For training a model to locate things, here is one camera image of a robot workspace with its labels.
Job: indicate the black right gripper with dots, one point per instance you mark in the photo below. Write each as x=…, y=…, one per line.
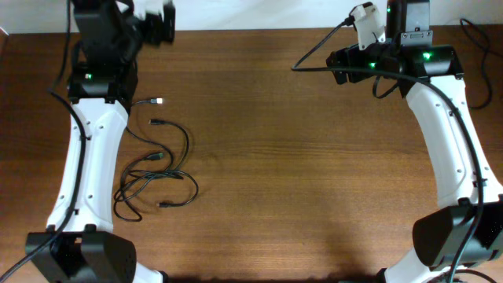
x=338, y=64

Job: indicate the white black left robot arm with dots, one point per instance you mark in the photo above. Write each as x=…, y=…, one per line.
x=78, y=243

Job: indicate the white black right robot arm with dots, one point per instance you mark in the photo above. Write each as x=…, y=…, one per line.
x=466, y=230

